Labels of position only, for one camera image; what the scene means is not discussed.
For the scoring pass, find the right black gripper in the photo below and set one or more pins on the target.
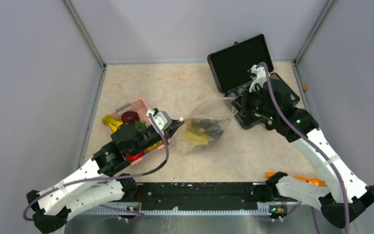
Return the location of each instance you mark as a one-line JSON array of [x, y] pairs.
[[257, 90]]

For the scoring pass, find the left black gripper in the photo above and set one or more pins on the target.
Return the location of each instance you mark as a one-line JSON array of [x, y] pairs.
[[168, 133]]

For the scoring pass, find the yellow napa cabbage toy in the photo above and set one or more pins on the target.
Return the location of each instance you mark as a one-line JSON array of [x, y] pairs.
[[196, 136]]

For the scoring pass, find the tan longan fruit cluster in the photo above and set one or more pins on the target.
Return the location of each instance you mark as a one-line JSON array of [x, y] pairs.
[[211, 126]]

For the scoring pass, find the clear zip top bag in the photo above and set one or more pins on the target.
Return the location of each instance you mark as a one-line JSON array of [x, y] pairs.
[[221, 109]]

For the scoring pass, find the yellow banana bunch toy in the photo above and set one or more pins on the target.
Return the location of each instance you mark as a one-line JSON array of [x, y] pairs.
[[111, 122]]

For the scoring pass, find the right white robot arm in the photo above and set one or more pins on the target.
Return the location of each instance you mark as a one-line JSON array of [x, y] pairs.
[[344, 196]]

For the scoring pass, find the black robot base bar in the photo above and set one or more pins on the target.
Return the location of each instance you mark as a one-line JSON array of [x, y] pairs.
[[197, 196]]

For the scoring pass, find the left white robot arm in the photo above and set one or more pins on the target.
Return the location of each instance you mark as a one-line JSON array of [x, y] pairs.
[[100, 179]]

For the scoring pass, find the pink plastic food basket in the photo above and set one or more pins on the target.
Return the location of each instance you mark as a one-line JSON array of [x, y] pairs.
[[128, 138]]

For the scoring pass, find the orange spiky fruit toy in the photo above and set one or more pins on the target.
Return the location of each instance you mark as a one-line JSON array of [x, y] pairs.
[[141, 125]]

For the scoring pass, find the black poker chip case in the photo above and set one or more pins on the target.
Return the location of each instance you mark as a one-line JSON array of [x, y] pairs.
[[230, 68]]

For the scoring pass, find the dark red plum toy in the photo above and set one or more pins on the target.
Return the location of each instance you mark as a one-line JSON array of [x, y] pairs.
[[130, 117]]

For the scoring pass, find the red apple toy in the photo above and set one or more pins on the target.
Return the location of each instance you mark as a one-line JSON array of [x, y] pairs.
[[133, 158]]

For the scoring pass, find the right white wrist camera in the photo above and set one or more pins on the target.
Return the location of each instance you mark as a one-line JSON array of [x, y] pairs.
[[259, 76]]

